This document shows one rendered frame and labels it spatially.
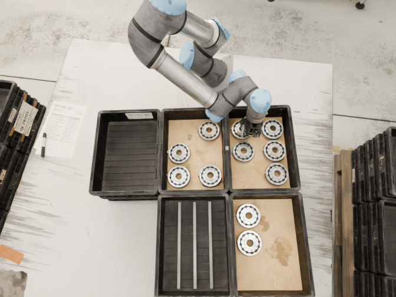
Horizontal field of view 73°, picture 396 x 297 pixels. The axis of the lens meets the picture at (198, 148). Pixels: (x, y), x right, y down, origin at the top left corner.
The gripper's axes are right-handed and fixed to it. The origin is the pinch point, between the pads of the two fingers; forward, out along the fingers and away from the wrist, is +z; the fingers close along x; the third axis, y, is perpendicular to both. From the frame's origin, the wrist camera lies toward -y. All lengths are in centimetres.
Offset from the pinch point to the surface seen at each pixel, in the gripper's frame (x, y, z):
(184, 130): -31.3, 2.1, 2.5
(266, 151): 8.5, 10.2, -0.5
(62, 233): -87, 56, 15
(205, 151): -19.6, 11.8, 2.5
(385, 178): 81, 9, 33
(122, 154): -60, 17, 3
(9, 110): -150, -14, 32
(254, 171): 3.6, 19.8, 2.4
